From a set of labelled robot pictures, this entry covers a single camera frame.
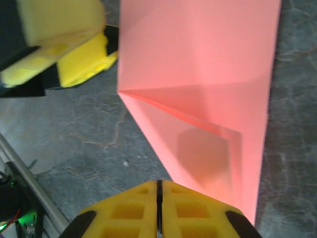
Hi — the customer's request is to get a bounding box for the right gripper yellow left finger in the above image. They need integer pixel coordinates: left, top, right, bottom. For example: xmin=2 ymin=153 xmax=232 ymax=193
xmin=58 ymin=180 xmax=159 ymax=238

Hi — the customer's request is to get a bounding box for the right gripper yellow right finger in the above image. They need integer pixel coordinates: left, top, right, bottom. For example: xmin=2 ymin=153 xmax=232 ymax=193
xmin=157 ymin=179 xmax=261 ymax=238

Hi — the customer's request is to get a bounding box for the pink square paper sheet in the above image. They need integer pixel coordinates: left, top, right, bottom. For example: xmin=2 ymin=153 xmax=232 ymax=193
xmin=116 ymin=0 xmax=283 ymax=226

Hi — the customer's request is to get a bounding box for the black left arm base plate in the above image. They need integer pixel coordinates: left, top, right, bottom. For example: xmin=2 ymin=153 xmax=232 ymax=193
xmin=0 ymin=161 xmax=47 ymax=238

